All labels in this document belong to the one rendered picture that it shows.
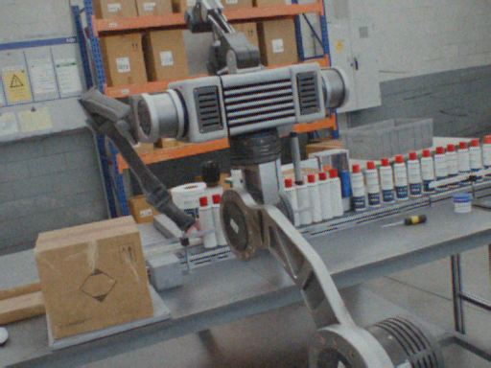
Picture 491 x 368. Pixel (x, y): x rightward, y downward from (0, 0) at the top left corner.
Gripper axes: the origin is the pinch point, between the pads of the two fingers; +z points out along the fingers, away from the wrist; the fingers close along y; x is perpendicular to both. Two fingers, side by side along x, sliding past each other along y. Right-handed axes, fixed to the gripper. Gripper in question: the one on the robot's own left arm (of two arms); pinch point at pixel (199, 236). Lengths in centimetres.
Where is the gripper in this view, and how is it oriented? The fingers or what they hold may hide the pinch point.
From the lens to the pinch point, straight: 219.0
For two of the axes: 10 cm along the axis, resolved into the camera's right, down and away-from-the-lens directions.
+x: -6.4, 7.5, -1.4
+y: -3.7, -1.5, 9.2
